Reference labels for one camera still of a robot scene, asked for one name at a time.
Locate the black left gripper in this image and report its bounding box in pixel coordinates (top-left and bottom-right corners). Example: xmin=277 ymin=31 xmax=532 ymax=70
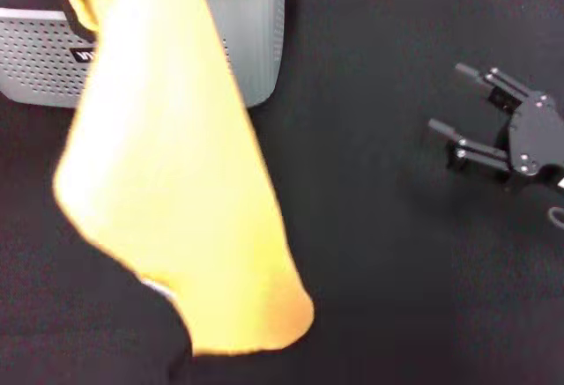
xmin=26 ymin=252 xmax=196 ymax=385

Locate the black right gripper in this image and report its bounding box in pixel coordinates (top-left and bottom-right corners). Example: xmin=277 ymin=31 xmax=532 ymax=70
xmin=427 ymin=62 xmax=564 ymax=192

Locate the black tablecloth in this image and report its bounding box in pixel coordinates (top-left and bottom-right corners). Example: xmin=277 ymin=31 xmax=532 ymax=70
xmin=0 ymin=0 xmax=564 ymax=385

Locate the grey perforated storage basket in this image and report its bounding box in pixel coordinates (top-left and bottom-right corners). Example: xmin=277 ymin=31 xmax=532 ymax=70
xmin=0 ymin=0 xmax=293 ymax=111

